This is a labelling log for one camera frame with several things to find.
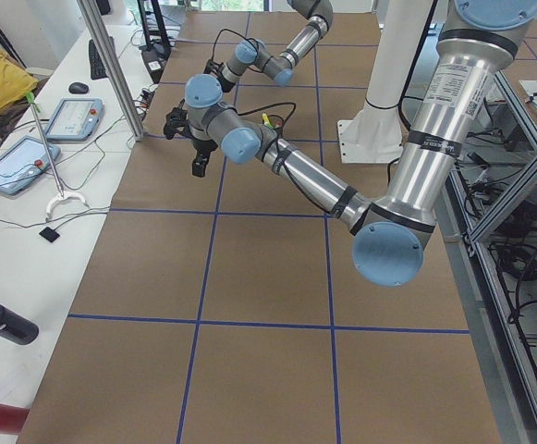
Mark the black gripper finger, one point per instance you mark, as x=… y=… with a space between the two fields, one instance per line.
x=207 y=164
x=198 y=167

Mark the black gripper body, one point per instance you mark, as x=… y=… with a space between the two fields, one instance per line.
x=214 y=70
x=202 y=148

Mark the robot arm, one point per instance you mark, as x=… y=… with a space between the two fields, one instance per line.
x=390 y=233
x=253 y=53

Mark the black monitor stand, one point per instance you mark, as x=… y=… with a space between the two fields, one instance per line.
x=154 y=54

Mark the yellow marker pen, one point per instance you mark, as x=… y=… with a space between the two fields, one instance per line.
x=266 y=121

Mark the black mesh pen cup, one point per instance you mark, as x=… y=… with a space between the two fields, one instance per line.
x=277 y=123

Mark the black keyboard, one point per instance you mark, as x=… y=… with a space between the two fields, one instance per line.
x=97 y=67

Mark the far teach pendant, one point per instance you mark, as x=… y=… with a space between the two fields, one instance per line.
x=74 y=119

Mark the teach pendant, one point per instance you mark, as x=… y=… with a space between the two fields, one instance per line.
x=74 y=119
x=21 y=164

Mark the black computer mouse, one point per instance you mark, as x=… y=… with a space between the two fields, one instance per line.
x=78 y=88

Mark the brown paper table cover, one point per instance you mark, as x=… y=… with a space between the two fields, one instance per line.
x=227 y=309

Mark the small black square pad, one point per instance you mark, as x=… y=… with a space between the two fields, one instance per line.
x=49 y=234

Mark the near teach pendant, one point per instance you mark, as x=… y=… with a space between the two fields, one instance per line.
x=21 y=164

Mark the black thermos bottle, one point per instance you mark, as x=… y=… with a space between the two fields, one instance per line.
x=16 y=328

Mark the aluminium frame post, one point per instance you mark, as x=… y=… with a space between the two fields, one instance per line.
x=98 y=31

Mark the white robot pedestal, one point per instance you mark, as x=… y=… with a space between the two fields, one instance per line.
x=374 y=135

